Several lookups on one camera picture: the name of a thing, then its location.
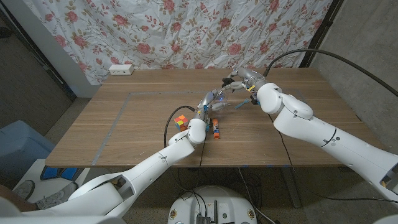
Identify white floor cable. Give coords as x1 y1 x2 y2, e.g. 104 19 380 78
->
238 167 277 224

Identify grey table leg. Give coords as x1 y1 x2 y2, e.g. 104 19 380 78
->
281 167 302 208

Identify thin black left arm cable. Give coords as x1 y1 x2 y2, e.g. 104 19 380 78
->
195 142 207 189

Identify grey sneaker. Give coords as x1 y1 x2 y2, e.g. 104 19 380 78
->
12 179 35 200
34 182 78 211

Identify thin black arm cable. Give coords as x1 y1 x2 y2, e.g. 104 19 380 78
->
267 113 398 203
195 142 207 189

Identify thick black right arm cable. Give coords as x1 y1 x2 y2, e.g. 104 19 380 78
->
262 48 398 98

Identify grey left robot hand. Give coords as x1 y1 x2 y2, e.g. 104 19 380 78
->
195 88 229 123

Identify person's brown limb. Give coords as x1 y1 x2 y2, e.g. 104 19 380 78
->
0 184 37 214

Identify white power strip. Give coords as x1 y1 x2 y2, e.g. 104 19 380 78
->
108 63 135 76

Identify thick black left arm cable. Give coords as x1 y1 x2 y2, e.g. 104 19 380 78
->
163 105 197 191

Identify black backdrop stand pole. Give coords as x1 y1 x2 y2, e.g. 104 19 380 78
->
300 0 345 68

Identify white robot torso shell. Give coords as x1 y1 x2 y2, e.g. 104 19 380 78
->
0 215 127 224

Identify multicoloured Rubik's cube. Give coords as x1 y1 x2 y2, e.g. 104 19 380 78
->
174 114 190 132

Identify orange glue stick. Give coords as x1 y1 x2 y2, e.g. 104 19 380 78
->
211 118 221 139

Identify small blue scissors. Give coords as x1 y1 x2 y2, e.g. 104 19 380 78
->
234 98 251 110

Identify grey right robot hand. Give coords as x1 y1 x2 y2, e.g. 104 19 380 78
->
221 67 269 93

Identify clear spray bottle body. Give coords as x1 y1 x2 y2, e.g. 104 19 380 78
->
213 90 229 111

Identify blue plastic bin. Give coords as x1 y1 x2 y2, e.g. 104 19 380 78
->
0 120 56 180

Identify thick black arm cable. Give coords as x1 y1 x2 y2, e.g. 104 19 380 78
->
163 105 197 191
262 48 398 98

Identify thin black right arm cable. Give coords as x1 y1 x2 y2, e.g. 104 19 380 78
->
267 113 398 203

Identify black spray trigger cap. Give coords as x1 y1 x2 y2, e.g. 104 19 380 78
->
221 77 236 90

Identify white platform with blue pads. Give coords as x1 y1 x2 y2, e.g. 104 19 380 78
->
12 159 91 203

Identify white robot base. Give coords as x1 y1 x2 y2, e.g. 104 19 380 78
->
167 185 257 224

